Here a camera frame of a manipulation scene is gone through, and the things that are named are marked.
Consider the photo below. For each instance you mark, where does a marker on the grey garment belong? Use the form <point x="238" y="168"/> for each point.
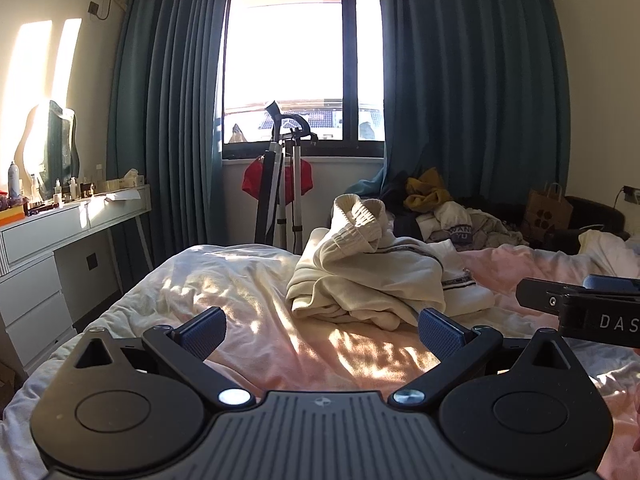
<point x="492" y="230"/>

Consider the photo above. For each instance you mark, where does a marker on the bed with white sheet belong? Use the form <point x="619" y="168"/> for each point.
<point x="240" y="290"/>

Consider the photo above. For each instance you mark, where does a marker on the metal folding stand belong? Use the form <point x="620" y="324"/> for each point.
<point x="274" y="185"/>

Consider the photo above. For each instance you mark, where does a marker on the white paper sheet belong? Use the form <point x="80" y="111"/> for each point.
<point x="122" y="195"/>

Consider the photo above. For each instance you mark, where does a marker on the small white bottle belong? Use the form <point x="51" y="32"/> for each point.
<point x="57" y="194"/>
<point x="74" y="188"/>

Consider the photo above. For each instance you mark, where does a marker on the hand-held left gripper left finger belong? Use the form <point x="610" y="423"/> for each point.
<point x="202" y="335"/>

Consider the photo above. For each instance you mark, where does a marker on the white vanity desk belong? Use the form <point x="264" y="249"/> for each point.
<point x="35" y="280"/>

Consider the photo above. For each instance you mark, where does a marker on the black armchair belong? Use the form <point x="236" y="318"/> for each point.
<point x="595" y="220"/>

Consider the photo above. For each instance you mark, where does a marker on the dark wall outlet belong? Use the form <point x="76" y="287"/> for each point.
<point x="91" y="261"/>

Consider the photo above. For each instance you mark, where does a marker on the yellow garment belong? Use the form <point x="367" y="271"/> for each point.
<point x="425" y="195"/>

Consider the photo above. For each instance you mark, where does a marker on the orange box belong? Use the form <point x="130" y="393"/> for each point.
<point x="10" y="217"/>

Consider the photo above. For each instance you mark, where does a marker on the tissue box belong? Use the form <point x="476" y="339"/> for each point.
<point x="132" y="179"/>

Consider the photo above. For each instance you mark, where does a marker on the brown paper bag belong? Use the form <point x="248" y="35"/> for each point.
<point x="547" y="215"/>

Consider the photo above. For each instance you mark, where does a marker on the blue curtain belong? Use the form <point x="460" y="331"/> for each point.
<point x="165" y="110"/>
<point x="465" y="85"/>

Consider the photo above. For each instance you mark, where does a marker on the dark garment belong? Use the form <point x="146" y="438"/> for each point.
<point x="395" y="210"/>

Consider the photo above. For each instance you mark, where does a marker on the wavy mirror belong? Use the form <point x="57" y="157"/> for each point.
<point x="57" y="145"/>

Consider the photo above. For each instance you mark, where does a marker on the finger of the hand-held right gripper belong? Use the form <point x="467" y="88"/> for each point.
<point x="540" y="294"/>
<point x="612" y="282"/>

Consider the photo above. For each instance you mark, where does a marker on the metal wall socket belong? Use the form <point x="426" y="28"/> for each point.
<point x="631" y="194"/>

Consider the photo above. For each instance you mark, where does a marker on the window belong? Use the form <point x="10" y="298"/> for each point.
<point x="290" y="50"/>

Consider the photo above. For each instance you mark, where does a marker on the printed garment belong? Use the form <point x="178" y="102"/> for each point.
<point x="460" y="236"/>

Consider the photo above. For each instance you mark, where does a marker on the white garment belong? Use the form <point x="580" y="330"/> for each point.
<point x="450" y="217"/>

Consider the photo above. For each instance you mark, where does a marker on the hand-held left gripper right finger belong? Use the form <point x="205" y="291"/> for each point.
<point x="440" y="332"/>

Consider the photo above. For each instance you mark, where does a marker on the red cloth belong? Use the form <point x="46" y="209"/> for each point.
<point x="254" y="181"/>

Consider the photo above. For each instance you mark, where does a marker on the silver spray bottle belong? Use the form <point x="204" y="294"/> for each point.
<point x="14" y="180"/>

